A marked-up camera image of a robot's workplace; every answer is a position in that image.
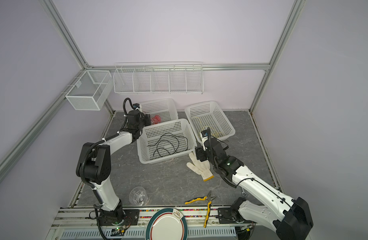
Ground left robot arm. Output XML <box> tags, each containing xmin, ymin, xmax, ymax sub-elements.
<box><xmin>76</xmin><ymin>98</ymin><xmax>151</xmax><ymax>225</ymax></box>

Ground yellow handled pliers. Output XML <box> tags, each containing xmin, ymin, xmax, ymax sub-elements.
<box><xmin>185</xmin><ymin>191</ymin><xmax>216</xmax><ymax>228</ymax></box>

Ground yellow cable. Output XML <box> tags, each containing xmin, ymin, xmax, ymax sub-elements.
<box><xmin>198</xmin><ymin>125</ymin><xmax>224</xmax><ymax>140</ymax></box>

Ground black cable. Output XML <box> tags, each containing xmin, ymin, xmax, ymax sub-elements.
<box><xmin>146</xmin><ymin>132</ymin><xmax>190</xmax><ymax>158</ymax></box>

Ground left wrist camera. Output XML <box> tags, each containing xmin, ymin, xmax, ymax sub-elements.
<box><xmin>132</xmin><ymin>103</ymin><xmax>141</xmax><ymax>112</ymax></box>

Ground right white basket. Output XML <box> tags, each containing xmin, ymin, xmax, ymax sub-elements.
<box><xmin>185</xmin><ymin>101</ymin><xmax>236</xmax><ymax>144</ymax></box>

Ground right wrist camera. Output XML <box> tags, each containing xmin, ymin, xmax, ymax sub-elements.
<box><xmin>201</xmin><ymin>128</ymin><xmax>210</xmax><ymax>151</ymax></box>

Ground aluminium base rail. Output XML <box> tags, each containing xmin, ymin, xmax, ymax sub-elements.
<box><xmin>46</xmin><ymin>205</ymin><xmax>276</xmax><ymax>240</ymax></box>

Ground white green rimmed plate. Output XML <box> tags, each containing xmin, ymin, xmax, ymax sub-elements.
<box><xmin>145</xmin><ymin>208</ymin><xmax>188</xmax><ymax>240</ymax></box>

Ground clear plastic cup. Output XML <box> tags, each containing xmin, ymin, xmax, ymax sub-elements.
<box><xmin>129</xmin><ymin>187</ymin><xmax>149</xmax><ymax>206</ymax></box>

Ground front middle white basket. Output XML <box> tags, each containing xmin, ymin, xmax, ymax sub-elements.
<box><xmin>137</xmin><ymin>119</ymin><xmax>197</xmax><ymax>164</ymax></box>

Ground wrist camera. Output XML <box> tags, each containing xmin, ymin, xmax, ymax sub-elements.
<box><xmin>201</xmin><ymin>128</ymin><xmax>210</xmax><ymax>151</ymax></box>
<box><xmin>132</xmin><ymin>103</ymin><xmax>141</xmax><ymax>112</ymax></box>

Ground white wire wall rack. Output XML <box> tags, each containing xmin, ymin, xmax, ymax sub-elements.
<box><xmin>113</xmin><ymin>62</ymin><xmax>204</xmax><ymax>94</ymax></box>

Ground white work glove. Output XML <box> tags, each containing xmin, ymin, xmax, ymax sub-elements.
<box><xmin>187</xmin><ymin>152</ymin><xmax>214</xmax><ymax>182</ymax></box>

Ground back left white basket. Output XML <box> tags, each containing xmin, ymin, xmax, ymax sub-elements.
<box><xmin>137</xmin><ymin>98</ymin><xmax>179</xmax><ymax>125</ymax></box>

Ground white mesh wall box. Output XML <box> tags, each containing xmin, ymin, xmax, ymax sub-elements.
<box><xmin>66</xmin><ymin>70</ymin><xmax>114</xmax><ymax>111</ymax></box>

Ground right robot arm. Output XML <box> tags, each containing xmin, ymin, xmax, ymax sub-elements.
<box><xmin>195</xmin><ymin>129</ymin><xmax>313</xmax><ymax>240</ymax></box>

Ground silver wrench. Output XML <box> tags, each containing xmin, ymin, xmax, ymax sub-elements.
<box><xmin>242</xmin><ymin>189</ymin><xmax>247</xmax><ymax>198</ymax></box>

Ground white basket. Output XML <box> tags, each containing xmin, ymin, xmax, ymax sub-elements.
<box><xmin>185</xmin><ymin>101</ymin><xmax>236</xmax><ymax>144</ymax></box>
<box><xmin>137</xmin><ymin>119</ymin><xmax>197</xmax><ymax>164</ymax></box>
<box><xmin>137</xmin><ymin>98</ymin><xmax>179</xmax><ymax>125</ymax></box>

